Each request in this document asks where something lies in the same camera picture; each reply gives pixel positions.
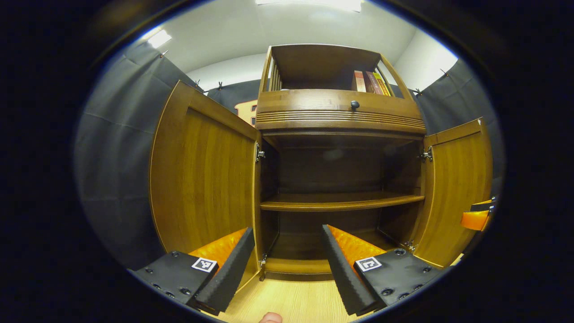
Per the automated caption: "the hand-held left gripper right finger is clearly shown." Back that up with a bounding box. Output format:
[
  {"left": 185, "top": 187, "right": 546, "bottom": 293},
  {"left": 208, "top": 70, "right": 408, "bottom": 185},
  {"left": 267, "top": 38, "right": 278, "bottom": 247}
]
[{"left": 320, "top": 225, "right": 444, "bottom": 316}]

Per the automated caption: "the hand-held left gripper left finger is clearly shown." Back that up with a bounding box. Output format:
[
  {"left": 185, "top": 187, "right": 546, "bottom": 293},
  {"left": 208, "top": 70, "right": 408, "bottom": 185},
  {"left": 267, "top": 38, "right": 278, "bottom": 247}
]
[{"left": 132, "top": 227, "right": 255, "bottom": 316}]

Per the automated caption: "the wooden shoe cabinet door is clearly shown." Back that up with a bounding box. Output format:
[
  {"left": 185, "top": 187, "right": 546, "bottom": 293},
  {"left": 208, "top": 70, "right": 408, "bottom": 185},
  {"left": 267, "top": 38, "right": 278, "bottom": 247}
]
[
  {"left": 149, "top": 81, "right": 265, "bottom": 290},
  {"left": 412, "top": 118, "right": 493, "bottom": 269}
]

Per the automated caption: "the wooden double-door shoe cabinet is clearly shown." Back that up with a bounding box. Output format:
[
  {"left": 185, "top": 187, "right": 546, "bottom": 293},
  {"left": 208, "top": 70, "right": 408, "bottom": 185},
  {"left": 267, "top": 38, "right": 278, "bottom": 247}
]
[{"left": 149, "top": 44, "right": 494, "bottom": 282}]

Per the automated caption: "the wooden cabinet drawer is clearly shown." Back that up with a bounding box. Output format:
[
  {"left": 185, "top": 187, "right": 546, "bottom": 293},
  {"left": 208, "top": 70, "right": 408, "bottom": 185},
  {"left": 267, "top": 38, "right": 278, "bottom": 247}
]
[{"left": 255, "top": 89, "right": 426, "bottom": 135}]

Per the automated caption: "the wooden inner shelf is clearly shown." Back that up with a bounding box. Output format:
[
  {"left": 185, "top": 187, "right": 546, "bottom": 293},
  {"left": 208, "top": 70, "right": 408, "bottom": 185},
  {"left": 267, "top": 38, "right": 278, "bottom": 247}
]
[{"left": 260, "top": 192, "right": 425, "bottom": 212}]

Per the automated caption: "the yellow book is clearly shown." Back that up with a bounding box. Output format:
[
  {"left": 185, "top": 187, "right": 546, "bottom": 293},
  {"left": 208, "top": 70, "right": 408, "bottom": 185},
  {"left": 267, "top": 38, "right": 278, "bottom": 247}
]
[{"left": 373, "top": 72, "right": 391, "bottom": 96}]

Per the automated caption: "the black backdrop cloth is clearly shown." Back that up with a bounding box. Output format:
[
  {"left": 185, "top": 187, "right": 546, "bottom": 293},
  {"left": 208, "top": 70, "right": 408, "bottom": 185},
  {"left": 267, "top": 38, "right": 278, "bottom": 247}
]
[{"left": 74, "top": 40, "right": 505, "bottom": 270}]

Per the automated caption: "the dark brown book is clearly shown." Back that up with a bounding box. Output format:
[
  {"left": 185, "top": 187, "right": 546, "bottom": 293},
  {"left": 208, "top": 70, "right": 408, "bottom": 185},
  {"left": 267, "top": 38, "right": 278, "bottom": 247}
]
[{"left": 363, "top": 71, "right": 384, "bottom": 95}]

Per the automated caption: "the long ceiling light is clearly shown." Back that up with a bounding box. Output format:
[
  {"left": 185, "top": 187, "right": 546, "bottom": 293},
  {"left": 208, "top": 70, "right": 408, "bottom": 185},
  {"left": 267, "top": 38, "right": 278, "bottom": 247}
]
[{"left": 147, "top": 30, "right": 173, "bottom": 49}]

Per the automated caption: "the wide ceiling light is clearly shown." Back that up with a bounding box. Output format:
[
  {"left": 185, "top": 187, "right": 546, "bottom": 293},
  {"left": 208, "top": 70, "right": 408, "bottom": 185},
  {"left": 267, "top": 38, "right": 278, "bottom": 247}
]
[{"left": 256, "top": 0, "right": 363, "bottom": 13}]

